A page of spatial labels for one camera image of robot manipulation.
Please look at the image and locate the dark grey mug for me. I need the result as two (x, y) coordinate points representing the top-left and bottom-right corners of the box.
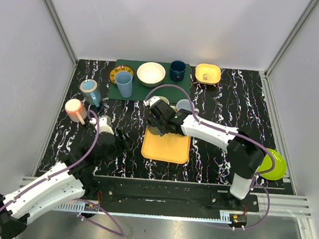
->
(148, 125), (161, 136)

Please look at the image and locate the pink mug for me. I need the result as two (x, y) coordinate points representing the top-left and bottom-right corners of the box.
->
(64, 98), (87, 125)

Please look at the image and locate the blue butterfly mug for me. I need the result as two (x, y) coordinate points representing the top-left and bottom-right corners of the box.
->
(80, 79), (101, 107)

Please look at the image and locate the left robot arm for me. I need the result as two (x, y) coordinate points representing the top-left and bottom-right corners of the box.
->
(0, 129), (133, 239)

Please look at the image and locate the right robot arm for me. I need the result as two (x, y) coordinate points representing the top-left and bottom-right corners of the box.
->
(144, 96), (265, 210)

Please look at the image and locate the pale green mug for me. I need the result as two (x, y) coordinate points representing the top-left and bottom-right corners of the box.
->
(159, 96), (170, 105)

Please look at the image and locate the light blue mug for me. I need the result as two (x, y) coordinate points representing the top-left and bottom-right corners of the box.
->
(176, 99), (199, 115)

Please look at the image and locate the navy blue mug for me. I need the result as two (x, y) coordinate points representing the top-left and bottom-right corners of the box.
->
(169, 60), (186, 82)

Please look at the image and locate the yellow plastic tray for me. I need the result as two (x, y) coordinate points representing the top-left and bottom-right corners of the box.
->
(141, 127), (191, 164)

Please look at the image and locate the white bowl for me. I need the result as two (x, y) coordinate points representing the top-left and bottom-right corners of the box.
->
(137, 62), (166, 88)

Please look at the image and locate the light blue plastic cup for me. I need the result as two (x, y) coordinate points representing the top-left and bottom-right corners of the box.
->
(115, 71), (133, 98)

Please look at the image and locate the yellow square bowl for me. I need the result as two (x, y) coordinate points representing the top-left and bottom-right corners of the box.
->
(195, 63), (222, 85)

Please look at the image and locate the yellow patterned saucer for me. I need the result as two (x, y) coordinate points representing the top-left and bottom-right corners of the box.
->
(109, 65), (135, 84)

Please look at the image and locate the lime green plate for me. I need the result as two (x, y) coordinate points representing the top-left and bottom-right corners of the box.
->
(257, 148), (287, 181)

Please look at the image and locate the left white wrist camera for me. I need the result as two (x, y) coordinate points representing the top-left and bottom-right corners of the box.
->
(89, 116), (114, 135)

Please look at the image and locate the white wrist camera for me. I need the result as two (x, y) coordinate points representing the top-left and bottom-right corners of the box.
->
(143, 95), (161, 107)
(89, 116), (114, 135)

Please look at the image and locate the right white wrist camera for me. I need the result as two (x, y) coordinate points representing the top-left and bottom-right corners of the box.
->
(143, 95), (161, 107)

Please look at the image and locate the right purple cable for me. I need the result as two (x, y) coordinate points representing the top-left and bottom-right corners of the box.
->
(135, 81), (281, 234)

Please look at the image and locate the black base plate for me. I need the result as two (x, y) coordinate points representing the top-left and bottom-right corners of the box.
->
(85, 176), (259, 219)

